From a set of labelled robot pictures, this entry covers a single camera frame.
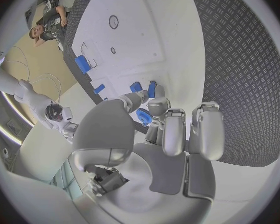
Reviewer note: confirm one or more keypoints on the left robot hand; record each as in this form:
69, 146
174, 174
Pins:
158, 171

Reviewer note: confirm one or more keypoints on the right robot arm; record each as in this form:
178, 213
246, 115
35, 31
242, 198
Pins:
9, 82

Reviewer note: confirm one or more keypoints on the white task board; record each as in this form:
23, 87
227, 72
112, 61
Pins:
135, 41

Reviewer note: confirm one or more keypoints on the blue gear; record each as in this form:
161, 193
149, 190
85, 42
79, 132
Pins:
142, 116

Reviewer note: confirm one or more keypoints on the large blue block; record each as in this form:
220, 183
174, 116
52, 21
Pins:
82, 63

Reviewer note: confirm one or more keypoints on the person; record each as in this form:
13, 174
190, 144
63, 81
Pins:
50, 29

